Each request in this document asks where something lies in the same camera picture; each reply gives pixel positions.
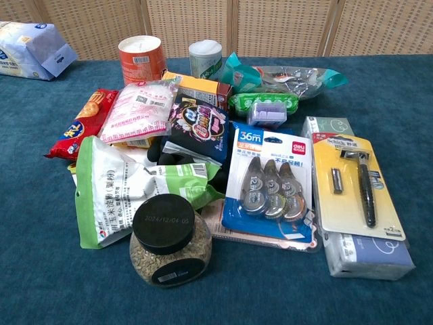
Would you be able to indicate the pink plastic snack bag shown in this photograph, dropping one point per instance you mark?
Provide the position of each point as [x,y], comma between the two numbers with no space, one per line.
[137,113]

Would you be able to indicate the black snack bag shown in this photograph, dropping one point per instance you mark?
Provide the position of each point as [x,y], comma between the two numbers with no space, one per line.
[199,130]

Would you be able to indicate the white plastic bag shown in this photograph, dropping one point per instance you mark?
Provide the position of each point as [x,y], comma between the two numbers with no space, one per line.
[135,157]

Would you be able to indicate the teal clear snack bag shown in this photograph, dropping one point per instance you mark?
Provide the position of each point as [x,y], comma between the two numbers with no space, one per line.
[287,79]

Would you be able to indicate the green white snack pouch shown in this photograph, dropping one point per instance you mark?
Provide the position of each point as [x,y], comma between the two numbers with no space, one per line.
[108,193]

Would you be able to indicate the red cracker pack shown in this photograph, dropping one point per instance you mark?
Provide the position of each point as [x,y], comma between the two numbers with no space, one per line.
[81,125]

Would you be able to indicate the blue correction tape blister pack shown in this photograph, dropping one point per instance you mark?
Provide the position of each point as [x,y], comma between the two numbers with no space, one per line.
[267,183]

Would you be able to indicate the clear box with purple contents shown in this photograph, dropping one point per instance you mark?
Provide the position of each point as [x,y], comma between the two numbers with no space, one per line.
[265,113]

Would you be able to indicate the yellow brown cardboard box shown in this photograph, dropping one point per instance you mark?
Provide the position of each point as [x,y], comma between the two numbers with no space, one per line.
[199,88]

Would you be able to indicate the green candy packet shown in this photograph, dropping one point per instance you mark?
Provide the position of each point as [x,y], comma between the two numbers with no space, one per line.
[267,100]

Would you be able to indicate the yellow curry box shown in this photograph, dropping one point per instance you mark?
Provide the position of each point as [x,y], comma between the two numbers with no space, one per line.
[133,144]

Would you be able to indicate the glass jar with black lid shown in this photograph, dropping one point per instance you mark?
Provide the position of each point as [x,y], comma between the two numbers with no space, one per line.
[169,250]

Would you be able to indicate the white green cylindrical container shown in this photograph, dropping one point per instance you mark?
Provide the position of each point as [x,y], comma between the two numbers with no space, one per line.
[204,59]

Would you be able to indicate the white green tissue pack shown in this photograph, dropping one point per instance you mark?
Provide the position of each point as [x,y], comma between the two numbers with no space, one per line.
[324,125]

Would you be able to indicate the orange cylindrical snack can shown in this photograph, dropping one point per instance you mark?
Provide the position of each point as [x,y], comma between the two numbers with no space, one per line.
[140,59]

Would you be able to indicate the yellow razor blister pack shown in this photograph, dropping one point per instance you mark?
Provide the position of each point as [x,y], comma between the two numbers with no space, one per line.
[355,186]

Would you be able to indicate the wicker folding screen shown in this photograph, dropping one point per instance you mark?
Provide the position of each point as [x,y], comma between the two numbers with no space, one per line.
[277,27]

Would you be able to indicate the blue tissue pack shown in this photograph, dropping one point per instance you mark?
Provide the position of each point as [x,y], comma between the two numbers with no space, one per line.
[368,257]

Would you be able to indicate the blue carpet table cover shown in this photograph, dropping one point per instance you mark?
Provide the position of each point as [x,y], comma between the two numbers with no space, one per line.
[50,271]

